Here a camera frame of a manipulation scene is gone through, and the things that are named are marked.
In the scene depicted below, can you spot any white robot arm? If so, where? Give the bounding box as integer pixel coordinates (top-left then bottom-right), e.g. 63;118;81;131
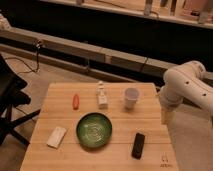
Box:
158;61;213;125

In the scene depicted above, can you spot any white sponge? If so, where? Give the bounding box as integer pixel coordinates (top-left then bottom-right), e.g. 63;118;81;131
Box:
47;127;66;148

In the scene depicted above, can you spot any white paper cup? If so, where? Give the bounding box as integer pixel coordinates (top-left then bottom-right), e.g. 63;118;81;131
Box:
124;88;139;109

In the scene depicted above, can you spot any black remote control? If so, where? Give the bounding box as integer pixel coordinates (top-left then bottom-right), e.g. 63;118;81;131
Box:
131;133;145;159

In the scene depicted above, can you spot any small white bottle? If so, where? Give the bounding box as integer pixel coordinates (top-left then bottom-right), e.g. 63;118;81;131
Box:
97;81;108;109

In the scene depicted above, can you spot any green bowl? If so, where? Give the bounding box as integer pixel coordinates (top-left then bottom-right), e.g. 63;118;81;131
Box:
76;112;112;149

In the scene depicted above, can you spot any orange carrot toy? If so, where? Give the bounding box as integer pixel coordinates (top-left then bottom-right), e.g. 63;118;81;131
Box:
72;94;79;110

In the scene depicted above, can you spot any black office chair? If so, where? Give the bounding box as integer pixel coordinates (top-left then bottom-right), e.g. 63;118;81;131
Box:
0;54;40;146

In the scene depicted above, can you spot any black floor cable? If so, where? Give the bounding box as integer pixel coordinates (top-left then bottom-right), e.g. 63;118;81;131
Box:
4;39;44;75

